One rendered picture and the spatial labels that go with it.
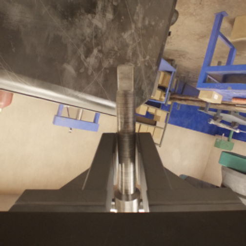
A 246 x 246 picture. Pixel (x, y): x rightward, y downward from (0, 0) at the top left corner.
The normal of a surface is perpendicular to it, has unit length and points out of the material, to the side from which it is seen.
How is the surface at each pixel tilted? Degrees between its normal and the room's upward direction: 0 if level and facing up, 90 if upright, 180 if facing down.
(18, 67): 90
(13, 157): 90
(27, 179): 90
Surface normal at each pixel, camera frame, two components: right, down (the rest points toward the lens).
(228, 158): -0.75, -0.15
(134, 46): 0.55, 0.20
